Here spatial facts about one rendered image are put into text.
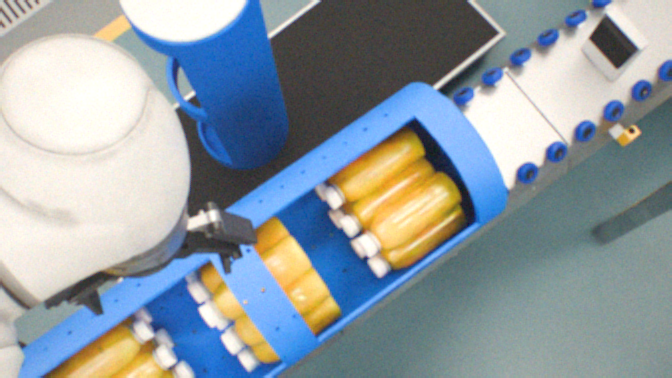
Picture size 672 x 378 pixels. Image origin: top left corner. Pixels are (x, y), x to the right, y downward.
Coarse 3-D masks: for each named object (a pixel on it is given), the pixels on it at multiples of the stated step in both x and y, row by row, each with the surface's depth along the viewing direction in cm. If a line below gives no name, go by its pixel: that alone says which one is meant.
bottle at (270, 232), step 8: (272, 216) 121; (264, 224) 121; (272, 224) 120; (280, 224) 120; (256, 232) 120; (264, 232) 119; (272, 232) 119; (280, 232) 119; (264, 240) 119; (272, 240) 119; (256, 248) 119; (264, 248) 119; (208, 264) 119; (208, 272) 118; (216, 272) 118; (200, 280) 119; (208, 280) 118; (216, 280) 118; (208, 288) 119; (216, 288) 118
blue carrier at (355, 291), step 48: (432, 96) 117; (336, 144) 118; (432, 144) 135; (480, 144) 113; (288, 192) 113; (480, 192) 115; (336, 240) 137; (144, 288) 110; (240, 288) 107; (336, 288) 133; (384, 288) 126; (48, 336) 112; (96, 336) 108; (192, 336) 133; (288, 336) 110
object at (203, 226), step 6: (216, 210) 60; (198, 216) 60; (204, 216) 60; (210, 216) 60; (216, 216) 60; (192, 222) 59; (198, 222) 59; (204, 222) 60; (210, 222) 59; (192, 228) 59; (198, 228) 60; (204, 228) 61; (210, 234) 60
